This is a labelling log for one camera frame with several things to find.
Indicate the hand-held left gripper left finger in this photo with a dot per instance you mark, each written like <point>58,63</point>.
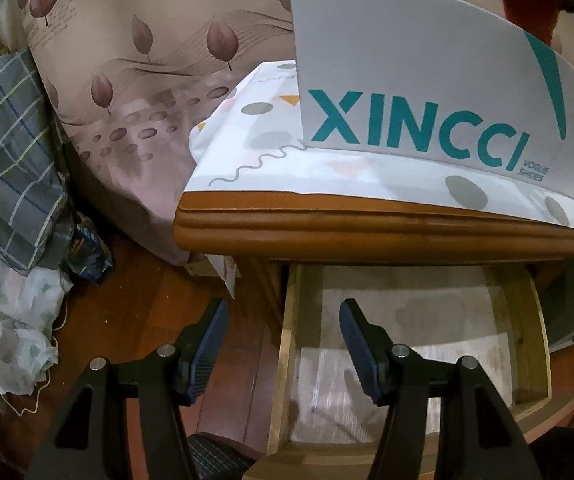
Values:
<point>204,350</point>

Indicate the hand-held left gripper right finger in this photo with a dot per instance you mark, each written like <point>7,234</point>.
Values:
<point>362,350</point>

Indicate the wooden drawer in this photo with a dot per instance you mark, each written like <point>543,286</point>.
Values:
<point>522,320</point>

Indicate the white shoe box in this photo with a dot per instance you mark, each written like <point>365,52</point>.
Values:
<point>392,50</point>

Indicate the red knit cloth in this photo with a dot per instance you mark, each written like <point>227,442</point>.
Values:
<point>532,5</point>

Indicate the white drawer liner paper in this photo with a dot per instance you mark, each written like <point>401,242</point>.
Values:
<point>417,320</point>

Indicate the white flat carton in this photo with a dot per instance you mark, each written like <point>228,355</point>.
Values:
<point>224,272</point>

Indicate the dark plaid slipper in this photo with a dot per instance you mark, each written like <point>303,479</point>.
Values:
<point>212,452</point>

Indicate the wooden nightstand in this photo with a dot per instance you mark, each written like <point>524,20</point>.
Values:
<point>367,230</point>

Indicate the blue plastic packet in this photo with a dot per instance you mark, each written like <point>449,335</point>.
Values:
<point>87,255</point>

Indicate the white floral cloth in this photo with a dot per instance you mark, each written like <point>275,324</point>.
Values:
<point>7,320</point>

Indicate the white patterned cloth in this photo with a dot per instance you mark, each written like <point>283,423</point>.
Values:
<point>247,135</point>

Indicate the leaf print bed sheet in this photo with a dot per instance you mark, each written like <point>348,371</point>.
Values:
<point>142,85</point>

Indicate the grey plaid blanket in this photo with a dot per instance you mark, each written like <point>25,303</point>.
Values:
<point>7,160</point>

